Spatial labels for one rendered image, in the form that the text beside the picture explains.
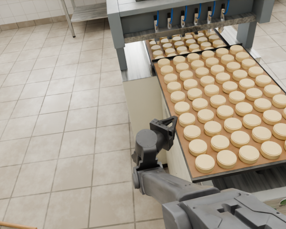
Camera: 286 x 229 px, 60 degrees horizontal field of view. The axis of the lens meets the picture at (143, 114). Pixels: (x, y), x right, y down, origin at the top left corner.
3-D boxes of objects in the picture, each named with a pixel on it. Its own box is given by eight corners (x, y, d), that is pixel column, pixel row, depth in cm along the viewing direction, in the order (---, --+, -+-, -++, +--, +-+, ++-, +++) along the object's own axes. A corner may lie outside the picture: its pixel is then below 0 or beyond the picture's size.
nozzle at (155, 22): (154, 42, 120) (150, 5, 108) (160, 42, 120) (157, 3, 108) (156, 48, 116) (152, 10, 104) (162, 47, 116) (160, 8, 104)
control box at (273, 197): (213, 218, 83) (216, 198, 74) (282, 206, 84) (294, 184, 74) (216, 229, 81) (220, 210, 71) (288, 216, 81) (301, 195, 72)
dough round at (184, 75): (185, 72, 98) (185, 68, 97) (195, 77, 95) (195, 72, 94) (177, 78, 96) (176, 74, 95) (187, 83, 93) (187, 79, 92)
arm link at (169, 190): (184, 261, 27) (269, 237, 29) (175, 209, 28) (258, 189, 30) (131, 191, 69) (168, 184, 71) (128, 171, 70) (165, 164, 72)
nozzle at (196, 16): (191, 36, 120) (192, -3, 108) (197, 35, 121) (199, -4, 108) (195, 42, 116) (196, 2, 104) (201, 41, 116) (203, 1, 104)
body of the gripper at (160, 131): (155, 139, 82) (142, 155, 78) (152, 118, 75) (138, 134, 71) (171, 147, 79) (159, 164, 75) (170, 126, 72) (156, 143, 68)
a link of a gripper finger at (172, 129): (167, 122, 86) (152, 140, 81) (166, 107, 81) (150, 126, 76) (184, 130, 83) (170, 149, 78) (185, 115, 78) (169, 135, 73)
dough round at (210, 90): (202, 95, 87) (202, 91, 86) (206, 87, 90) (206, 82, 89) (216, 98, 85) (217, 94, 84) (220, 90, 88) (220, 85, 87)
